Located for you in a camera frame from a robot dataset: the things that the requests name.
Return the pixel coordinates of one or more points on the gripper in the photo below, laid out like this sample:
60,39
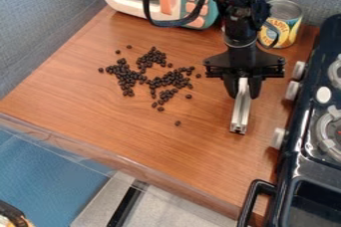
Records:
244,50

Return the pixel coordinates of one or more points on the silver bar tool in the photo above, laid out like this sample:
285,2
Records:
241,111

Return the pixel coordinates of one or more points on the pile of black bits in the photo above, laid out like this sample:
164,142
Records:
148,76

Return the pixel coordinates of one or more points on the yellow can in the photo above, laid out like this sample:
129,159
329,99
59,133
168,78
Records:
284,25

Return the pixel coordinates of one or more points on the toy stove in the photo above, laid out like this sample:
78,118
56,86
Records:
311,131

